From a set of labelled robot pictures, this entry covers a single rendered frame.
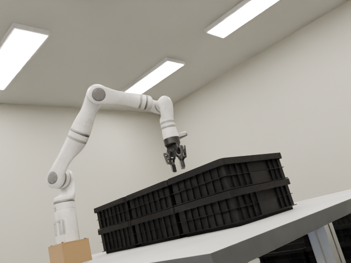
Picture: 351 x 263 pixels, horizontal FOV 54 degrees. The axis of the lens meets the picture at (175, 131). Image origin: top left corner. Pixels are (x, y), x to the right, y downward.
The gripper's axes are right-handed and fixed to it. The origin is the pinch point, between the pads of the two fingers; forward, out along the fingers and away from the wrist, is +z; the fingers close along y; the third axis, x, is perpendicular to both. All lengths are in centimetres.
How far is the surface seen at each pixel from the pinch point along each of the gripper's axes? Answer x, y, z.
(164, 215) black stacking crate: -19.7, 6.3, 19.8
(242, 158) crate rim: -7.9, 41.6, 7.5
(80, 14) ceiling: 45, -126, -177
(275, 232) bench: -44, 71, 30
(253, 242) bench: -53, 71, 31
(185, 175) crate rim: -19.6, 23.4, 8.0
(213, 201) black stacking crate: -19.4, 33.3, 19.7
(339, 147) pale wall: 328, -56, -15
